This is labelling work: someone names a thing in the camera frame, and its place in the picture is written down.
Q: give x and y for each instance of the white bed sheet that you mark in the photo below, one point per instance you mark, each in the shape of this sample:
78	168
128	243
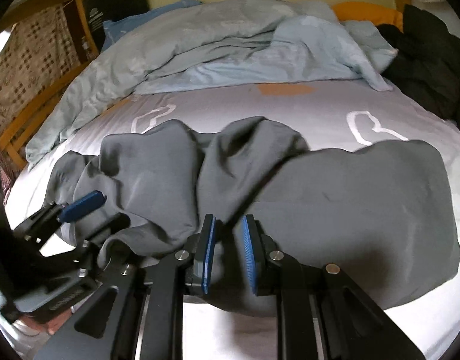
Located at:
343	114

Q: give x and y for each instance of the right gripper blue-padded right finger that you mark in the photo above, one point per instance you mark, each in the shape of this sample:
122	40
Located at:
321	312

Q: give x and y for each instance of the black puffer jacket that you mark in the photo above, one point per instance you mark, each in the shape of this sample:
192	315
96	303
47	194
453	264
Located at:
427	66

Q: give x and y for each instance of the large grey black jacket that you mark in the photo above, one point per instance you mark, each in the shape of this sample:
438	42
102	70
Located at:
384	213

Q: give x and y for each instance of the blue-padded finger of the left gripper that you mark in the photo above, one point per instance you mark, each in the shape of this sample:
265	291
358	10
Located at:
95	239
36	230

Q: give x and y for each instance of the orange pillow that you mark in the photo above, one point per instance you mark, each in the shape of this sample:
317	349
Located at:
365	11

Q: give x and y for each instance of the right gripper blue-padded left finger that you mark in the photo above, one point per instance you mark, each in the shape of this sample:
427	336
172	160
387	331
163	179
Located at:
137	313

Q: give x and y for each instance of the person's left hand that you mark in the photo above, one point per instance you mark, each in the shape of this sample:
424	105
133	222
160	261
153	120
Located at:
31	327

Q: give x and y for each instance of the red white gingham cloth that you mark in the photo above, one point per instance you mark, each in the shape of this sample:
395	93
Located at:
7	177

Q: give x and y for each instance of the blue pillow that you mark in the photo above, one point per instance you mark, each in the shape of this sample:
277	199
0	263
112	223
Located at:
115	30

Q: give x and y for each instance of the light blue duvet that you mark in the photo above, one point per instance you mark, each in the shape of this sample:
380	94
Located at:
219	44

